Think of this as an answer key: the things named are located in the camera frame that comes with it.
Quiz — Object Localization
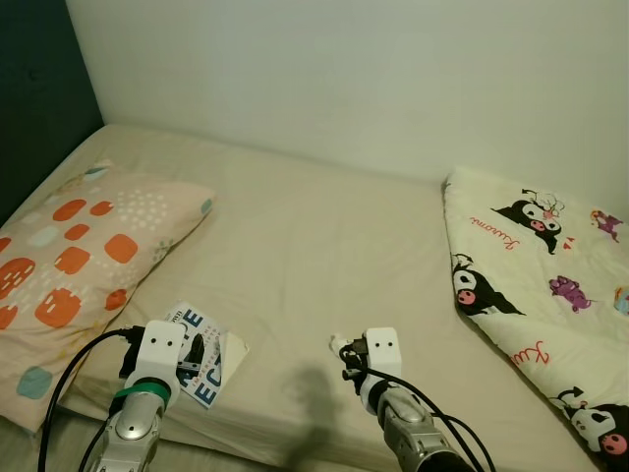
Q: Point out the white book blue letters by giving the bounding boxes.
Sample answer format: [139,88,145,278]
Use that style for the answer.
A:
[162,303,249,409]

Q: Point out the pink pillow orange blotches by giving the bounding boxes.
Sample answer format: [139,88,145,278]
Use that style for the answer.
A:
[0,162,217,434]

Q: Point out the beige sheeted mattress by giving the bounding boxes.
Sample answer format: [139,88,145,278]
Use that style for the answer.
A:
[0,123,629,472]

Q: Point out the cream cartoon print quilt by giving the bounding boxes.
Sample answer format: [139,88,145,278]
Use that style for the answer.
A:
[442,167,629,472]

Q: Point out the dark green upholstered headboard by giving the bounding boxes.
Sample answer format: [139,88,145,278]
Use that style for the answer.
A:
[0,0,104,222]

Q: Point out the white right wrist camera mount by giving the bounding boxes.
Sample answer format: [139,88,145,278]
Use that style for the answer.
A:
[364,327,403,381]

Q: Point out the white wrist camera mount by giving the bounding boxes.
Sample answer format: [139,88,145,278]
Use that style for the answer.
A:
[128,320,189,382]
[364,327,403,381]

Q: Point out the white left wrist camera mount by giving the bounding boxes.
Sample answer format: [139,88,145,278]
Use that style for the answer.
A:
[128,320,189,382]

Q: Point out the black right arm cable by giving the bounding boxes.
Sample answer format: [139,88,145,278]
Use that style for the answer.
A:
[339,339,497,472]

